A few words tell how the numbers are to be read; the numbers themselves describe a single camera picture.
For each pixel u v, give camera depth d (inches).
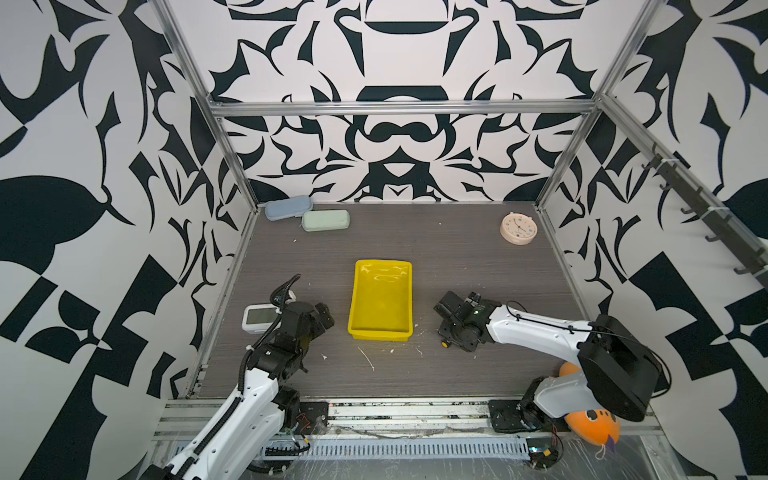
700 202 23.7
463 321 26.4
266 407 21.1
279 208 45.3
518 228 43.6
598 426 26.2
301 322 24.6
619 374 16.9
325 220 44.2
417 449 28.0
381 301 37.7
